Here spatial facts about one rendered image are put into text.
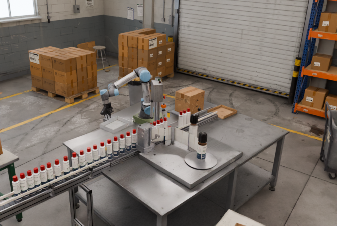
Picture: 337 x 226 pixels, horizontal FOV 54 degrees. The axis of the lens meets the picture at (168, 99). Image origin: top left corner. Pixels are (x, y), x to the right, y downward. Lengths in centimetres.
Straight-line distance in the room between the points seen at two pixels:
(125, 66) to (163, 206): 534
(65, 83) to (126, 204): 355
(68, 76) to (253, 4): 409
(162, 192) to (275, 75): 523
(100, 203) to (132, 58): 440
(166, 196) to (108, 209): 100
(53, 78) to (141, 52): 190
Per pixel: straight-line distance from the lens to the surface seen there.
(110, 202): 377
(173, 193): 287
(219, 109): 447
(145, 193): 287
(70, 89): 677
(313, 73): 664
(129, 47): 752
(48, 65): 696
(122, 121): 375
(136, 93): 621
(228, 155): 336
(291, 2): 730
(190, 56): 841
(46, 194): 294
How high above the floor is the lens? 258
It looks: 22 degrees down
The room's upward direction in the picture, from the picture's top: 2 degrees clockwise
